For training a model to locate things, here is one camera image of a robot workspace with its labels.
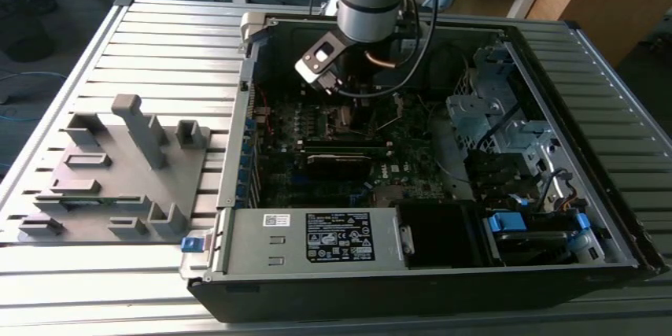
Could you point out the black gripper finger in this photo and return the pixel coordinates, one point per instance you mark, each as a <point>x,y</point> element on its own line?
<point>362,113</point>

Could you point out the silver green CPU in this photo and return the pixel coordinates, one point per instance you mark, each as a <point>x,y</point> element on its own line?
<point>344,119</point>

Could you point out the CPU socket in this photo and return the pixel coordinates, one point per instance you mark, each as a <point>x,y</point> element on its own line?
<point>332,123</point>

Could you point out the RAM slot black clips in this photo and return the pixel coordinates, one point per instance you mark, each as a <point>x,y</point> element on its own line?
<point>344,139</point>
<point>344,147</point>

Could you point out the RAM slot white clips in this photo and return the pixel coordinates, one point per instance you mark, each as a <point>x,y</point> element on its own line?
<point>344,143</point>
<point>344,152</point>

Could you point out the black expansion card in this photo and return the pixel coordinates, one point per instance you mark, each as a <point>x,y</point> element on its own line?
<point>339,168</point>

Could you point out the green motherboard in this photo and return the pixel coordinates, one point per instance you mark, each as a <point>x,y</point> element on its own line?
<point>415,163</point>

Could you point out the silver ethernet port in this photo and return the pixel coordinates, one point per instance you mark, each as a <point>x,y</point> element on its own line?
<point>263,110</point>

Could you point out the silver drive cage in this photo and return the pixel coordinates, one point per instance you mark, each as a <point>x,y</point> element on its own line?
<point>472,109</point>

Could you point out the small chipset heatsink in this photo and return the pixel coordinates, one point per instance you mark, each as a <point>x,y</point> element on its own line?
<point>388,195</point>

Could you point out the grey case latch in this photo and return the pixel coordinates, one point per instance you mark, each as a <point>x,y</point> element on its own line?
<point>251,25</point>

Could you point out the hard disk in blue carrier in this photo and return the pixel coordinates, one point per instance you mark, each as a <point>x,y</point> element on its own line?
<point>507,221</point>

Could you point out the silver power supply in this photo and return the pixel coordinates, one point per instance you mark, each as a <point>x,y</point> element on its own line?
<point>252,245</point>

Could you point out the blue plastic latch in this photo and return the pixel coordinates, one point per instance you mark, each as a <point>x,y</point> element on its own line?
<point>191,244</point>

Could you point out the grey parts rack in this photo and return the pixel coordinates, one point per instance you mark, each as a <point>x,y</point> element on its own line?
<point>131,178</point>

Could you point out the black PC case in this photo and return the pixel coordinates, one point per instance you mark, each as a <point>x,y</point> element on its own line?
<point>367,300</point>

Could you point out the blue disk carrier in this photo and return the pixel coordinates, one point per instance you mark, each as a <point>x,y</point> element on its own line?
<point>582,221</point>

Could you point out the green RAM stick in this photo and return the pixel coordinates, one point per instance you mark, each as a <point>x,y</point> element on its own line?
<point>87,202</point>

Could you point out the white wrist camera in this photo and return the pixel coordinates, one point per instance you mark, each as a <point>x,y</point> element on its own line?
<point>307,68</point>

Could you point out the blue bracket clip row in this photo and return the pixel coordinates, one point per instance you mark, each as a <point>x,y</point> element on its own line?
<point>248,125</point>

